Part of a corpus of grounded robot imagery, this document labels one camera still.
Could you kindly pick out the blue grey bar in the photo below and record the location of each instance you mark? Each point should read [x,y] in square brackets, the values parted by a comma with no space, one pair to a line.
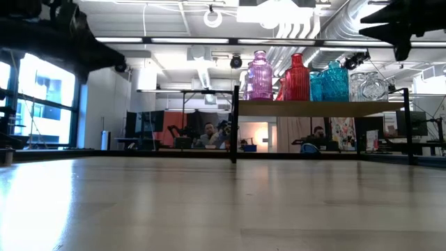
[428,162]

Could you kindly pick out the white red sign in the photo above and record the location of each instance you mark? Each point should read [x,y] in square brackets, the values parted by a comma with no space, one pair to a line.
[372,139]

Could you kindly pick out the wooden shelf black metal frame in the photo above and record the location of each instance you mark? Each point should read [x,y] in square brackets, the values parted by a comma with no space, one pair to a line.
[313,108]

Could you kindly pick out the black monitor on arm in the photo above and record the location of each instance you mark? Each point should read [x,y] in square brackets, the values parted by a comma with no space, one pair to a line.
[420,123]

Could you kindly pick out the red fluted oval glass vase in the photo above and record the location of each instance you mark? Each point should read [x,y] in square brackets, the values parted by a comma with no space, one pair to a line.
[297,80]

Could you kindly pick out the person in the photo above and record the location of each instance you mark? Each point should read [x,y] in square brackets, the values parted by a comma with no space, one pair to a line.
[318,134]
[209,134]

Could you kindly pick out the blue round bag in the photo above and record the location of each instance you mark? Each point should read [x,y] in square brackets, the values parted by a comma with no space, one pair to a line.
[310,148]

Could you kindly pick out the white ceiling box unit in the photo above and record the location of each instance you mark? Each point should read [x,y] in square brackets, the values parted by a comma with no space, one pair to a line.
[275,14]

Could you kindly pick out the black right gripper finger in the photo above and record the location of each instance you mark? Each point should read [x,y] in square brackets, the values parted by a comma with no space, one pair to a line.
[400,35]
[400,14]

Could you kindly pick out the black ceiling camera cluster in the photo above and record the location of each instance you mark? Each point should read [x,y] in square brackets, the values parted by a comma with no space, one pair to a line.
[357,60]

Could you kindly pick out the white round pendant lamp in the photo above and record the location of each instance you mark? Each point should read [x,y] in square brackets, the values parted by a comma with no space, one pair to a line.
[270,25]
[213,25]

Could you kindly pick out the black background robot arm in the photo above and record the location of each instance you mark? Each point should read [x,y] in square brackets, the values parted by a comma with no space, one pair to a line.
[177,130]

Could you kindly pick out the small blue box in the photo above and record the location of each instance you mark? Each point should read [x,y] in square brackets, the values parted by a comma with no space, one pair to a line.
[250,148]

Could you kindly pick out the red bulbous glass vase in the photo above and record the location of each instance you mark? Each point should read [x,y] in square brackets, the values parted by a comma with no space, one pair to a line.
[280,90]

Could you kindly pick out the clear round squat glass vase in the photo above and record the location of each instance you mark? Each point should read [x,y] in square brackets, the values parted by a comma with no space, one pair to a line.
[374,89]

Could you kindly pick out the colourful poster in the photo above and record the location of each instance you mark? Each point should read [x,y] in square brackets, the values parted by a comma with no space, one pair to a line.
[343,132]

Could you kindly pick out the long ceiling light strip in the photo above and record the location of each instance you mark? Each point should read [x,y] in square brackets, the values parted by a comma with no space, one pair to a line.
[188,40]

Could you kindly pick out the white ribbed ceiling pipes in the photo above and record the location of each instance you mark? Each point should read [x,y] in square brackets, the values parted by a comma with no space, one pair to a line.
[289,55]

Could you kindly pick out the silver round ventilation duct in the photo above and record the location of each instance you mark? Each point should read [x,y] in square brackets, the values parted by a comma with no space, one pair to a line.
[343,24]

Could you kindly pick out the white hanging air duct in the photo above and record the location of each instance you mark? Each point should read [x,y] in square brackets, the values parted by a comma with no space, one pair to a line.
[198,69]

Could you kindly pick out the narrow bright window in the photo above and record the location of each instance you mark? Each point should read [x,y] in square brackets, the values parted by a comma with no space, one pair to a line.
[4,80]

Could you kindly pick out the clear square glass bottle vase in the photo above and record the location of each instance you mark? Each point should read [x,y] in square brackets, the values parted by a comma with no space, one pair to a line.
[354,87]

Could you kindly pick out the short ceiling light strip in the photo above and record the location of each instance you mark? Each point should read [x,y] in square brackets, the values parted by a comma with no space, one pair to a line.
[348,44]

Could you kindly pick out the black box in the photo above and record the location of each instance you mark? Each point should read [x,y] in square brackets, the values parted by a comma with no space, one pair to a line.
[183,143]

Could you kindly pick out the black ceiling spotlight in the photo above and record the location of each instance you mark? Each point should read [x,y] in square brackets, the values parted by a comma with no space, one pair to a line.
[121,68]
[236,62]

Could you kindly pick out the dark background monitor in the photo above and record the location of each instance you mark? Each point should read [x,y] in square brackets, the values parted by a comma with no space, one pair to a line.
[150,120]

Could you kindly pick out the white cylinder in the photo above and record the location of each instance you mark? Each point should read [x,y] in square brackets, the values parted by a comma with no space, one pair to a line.
[105,141]

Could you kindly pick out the beige curtain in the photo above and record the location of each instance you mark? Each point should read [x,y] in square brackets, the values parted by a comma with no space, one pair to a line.
[292,134]

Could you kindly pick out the large black screen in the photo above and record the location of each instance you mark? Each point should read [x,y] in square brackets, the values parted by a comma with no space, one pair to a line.
[369,123]

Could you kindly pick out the teal star pattern square vase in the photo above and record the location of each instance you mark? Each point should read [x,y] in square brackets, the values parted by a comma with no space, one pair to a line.
[315,87]

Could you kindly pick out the black equipment stand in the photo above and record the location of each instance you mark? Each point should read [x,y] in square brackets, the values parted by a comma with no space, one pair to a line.
[7,139]

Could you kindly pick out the dark grey curtain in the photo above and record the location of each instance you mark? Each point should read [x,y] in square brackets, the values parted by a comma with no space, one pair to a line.
[202,118]

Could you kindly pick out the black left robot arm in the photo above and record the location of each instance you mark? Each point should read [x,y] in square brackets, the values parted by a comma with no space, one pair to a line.
[42,38]

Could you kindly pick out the red partition panel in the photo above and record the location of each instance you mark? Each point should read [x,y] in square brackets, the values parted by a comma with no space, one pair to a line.
[172,120]

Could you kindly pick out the pink ringed round glass vase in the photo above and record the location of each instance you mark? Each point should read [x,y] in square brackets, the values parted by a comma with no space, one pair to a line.
[259,80]

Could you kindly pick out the large bright window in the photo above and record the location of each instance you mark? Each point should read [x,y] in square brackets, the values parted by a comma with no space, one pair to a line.
[45,104]

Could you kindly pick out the teal zigzag pattern glass vase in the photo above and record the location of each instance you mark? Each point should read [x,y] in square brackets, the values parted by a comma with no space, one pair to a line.
[334,83]

